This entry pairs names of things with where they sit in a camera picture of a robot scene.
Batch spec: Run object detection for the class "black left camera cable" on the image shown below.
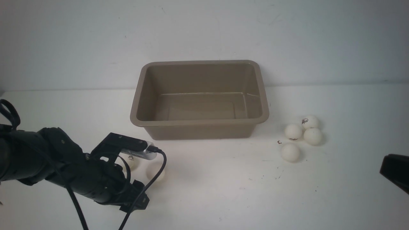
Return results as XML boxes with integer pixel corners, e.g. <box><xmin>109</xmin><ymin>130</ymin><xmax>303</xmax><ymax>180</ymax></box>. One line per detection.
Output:
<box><xmin>66</xmin><ymin>146</ymin><xmax>167</xmax><ymax>230</ymax></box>

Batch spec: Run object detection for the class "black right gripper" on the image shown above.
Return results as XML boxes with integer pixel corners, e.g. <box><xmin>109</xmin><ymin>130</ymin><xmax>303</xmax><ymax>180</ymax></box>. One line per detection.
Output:
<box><xmin>380</xmin><ymin>154</ymin><xmax>409</xmax><ymax>194</ymax></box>

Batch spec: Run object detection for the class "white ball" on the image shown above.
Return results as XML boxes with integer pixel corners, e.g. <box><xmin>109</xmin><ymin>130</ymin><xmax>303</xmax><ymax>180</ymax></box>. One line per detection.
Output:
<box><xmin>284</xmin><ymin>124</ymin><xmax>303</xmax><ymax>140</ymax></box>
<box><xmin>281</xmin><ymin>143</ymin><xmax>301</xmax><ymax>163</ymax></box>
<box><xmin>146</xmin><ymin>165</ymin><xmax>166</xmax><ymax>182</ymax></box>
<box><xmin>125</xmin><ymin>155</ymin><xmax>139</xmax><ymax>171</ymax></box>
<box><xmin>303</xmin><ymin>128</ymin><xmax>323</xmax><ymax>146</ymax></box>
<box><xmin>301</xmin><ymin>115</ymin><xmax>320</xmax><ymax>130</ymax></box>

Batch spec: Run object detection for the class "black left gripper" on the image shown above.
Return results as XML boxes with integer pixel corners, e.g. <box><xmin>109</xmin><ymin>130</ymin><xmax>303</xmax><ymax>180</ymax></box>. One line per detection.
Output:
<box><xmin>66</xmin><ymin>153</ymin><xmax>150</xmax><ymax>212</ymax></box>

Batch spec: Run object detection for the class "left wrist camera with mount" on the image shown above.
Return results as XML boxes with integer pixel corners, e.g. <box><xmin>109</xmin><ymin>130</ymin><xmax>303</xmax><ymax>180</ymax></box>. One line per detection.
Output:
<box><xmin>91</xmin><ymin>133</ymin><xmax>159</xmax><ymax>160</ymax></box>

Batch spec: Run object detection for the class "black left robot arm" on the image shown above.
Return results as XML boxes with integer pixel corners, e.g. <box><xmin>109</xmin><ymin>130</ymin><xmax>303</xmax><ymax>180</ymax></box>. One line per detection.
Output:
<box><xmin>1</xmin><ymin>128</ymin><xmax>150</xmax><ymax>212</ymax></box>

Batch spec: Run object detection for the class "taupe plastic rectangular bin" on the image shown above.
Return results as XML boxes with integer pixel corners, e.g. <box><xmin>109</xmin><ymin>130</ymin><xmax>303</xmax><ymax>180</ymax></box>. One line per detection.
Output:
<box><xmin>130</xmin><ymin>60</ymin><xmax>270</xmax><ymax>140</ymax></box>

